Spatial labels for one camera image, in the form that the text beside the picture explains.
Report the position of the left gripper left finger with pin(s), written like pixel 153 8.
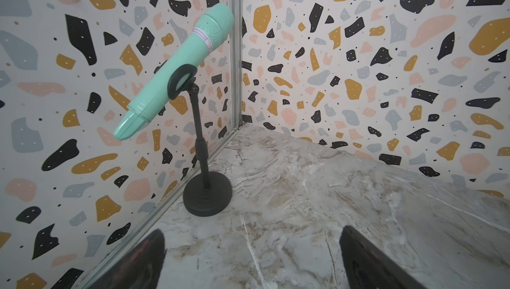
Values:
pixel 139 268

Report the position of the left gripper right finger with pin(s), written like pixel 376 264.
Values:
pixel 367 266

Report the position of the black microphone stand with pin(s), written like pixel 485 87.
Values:
pixel 208 193

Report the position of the mint green microphone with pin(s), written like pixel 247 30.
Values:
pixel 211 30

